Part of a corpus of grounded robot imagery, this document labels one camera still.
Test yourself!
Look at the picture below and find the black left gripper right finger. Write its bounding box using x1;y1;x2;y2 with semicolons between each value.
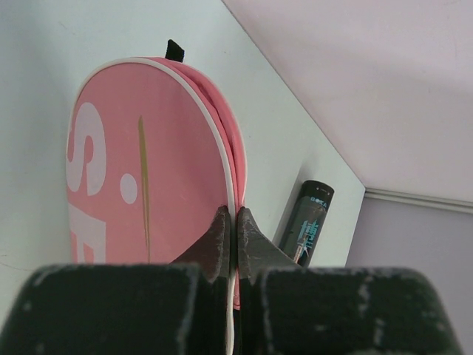
236;208;460;354

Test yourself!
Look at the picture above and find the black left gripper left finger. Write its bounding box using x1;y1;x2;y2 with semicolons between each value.
7;206;232;354

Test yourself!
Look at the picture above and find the black shuttlecock tube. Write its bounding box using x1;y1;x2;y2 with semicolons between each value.
279;180;335;267

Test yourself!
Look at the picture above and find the pink racket cover bag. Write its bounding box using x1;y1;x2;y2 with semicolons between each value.
65;38;248;355

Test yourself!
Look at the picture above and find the right aluminium frame post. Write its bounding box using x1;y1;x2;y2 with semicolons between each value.
364;189;472;214

